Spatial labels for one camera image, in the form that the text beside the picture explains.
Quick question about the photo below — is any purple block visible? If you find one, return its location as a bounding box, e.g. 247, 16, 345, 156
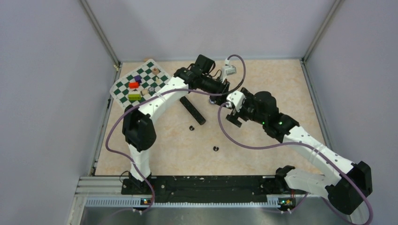
134, 75, 142, 83

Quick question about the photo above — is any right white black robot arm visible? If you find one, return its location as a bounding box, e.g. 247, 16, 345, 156
224, 88, 372, 215

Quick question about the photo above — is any wooden cube piece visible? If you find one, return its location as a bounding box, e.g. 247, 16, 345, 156
152, 68, 160, 75

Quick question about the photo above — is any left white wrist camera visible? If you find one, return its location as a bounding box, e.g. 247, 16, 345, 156
221, 59, 237, 76

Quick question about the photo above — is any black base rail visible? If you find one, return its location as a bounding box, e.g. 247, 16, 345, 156
121, 175, 304, 203

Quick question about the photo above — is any red block upper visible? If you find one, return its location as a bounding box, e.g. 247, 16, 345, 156
129, 82, 140, 89

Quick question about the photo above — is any black silver microphone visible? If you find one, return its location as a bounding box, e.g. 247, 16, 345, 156
179, 97, 206, 125

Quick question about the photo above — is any lime green block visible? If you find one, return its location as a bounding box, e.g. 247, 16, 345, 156
127, 92, 142, 101

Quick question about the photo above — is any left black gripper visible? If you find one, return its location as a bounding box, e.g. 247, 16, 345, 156
199, 75, 232, 109

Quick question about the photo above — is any green white chessboard mat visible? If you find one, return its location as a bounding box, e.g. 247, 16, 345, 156
110, 59, 171, 109

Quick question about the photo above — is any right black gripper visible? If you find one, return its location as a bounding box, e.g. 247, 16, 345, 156
226, 88, 267, 127

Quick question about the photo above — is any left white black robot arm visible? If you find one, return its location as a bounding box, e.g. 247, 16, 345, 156
122, 55, 237, 194

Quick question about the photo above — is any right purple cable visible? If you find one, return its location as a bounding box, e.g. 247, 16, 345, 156
217, 102, 374, 225

